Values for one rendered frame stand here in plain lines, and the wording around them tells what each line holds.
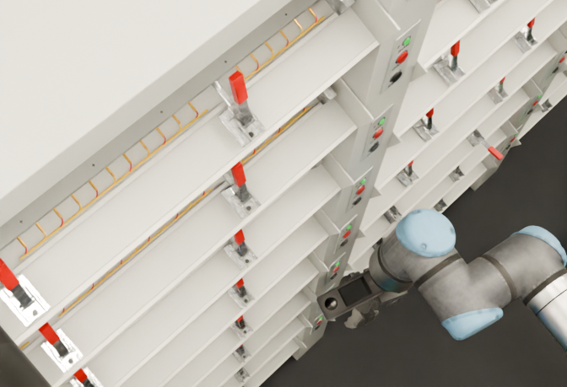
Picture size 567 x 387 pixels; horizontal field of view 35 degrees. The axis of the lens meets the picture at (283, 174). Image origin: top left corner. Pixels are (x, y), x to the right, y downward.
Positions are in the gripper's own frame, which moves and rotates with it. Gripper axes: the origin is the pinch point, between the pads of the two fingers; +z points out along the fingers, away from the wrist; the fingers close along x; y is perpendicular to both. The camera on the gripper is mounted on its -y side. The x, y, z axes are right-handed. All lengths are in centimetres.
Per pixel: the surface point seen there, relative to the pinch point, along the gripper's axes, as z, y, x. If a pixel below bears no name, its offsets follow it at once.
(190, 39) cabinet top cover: -104, -57, 0
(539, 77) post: -19, 61, 30
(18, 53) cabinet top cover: -101, -69, 4
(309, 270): -11.3, -7.9, 7.4
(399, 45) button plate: -83, -23, 8
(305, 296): 7.1, -1.5, 7.8
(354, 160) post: -56, -18, 7
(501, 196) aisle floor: 39, 84, 24
